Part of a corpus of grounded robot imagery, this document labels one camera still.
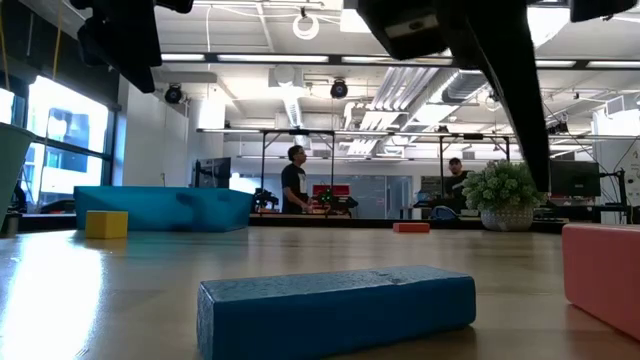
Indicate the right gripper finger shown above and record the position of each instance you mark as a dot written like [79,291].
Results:
[520,100]

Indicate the red rectangular block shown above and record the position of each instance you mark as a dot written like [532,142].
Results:
[411,227]
[605,280]

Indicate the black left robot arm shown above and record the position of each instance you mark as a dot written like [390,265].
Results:
[120,40]

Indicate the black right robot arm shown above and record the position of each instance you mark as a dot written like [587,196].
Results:
[600,9]

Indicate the black background robot arm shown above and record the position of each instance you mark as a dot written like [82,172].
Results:
[265,200]

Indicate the artificial green potted plant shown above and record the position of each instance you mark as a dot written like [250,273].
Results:
[502,192]

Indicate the black computer monitor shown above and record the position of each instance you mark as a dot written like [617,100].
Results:
[215,172]
[575,177]

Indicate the person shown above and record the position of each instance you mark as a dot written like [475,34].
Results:
[295,185]
[455,185]

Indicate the blue chair back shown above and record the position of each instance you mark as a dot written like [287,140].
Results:
[444,212]

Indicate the white LED light bar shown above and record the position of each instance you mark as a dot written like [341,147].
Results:
[272,58]

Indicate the long blue block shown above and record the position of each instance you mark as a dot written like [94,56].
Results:
[335,315]

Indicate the blue plastic bin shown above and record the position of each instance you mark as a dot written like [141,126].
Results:
[160,210]

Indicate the yellow cube block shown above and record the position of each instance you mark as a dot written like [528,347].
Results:
[106,225]

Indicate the green plastic bin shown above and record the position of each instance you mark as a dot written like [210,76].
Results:
[12,170]

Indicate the silver ventilation duct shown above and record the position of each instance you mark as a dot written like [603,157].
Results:
[465,85]

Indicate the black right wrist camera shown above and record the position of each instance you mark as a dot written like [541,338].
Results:
[405,30]

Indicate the black gantry frame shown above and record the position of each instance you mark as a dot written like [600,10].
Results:
[441,150]
[263,160]

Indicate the black aluminium table frame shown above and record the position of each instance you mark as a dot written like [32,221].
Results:
[45,222]

